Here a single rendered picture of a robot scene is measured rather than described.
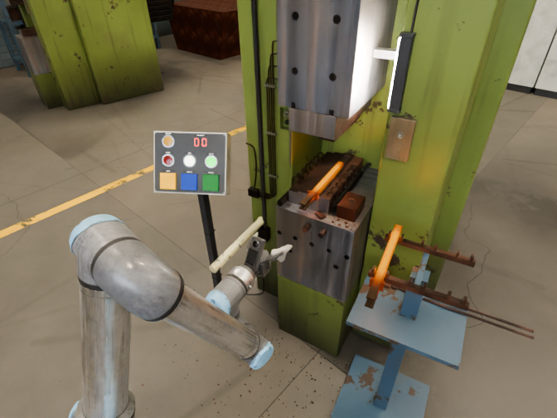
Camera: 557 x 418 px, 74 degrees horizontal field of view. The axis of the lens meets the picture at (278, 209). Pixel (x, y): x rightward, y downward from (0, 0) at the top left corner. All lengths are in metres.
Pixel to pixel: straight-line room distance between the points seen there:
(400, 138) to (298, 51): 0.50
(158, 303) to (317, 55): 0.97
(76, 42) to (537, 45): 6.20
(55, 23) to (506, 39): 5.10
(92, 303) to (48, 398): 1.57
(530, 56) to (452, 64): 5.22
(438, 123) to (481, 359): 1.46
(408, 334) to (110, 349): 1.00
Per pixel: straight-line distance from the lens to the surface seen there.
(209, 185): 1.70
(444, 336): 1.53
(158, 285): 0.76
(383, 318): 1.51
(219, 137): 1.69
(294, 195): 1.66
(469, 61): 1.39
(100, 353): 1.00
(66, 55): 5.89
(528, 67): 6.63
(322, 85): 1.39
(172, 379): 2.25
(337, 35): 1.33
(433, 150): 1.51
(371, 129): 1.92
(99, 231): 0.83
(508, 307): 2.80
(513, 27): 1.82
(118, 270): 0.76
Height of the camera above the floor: 1.90
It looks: 36 degrees down
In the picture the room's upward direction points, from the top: 1 degrees counter-clockwise
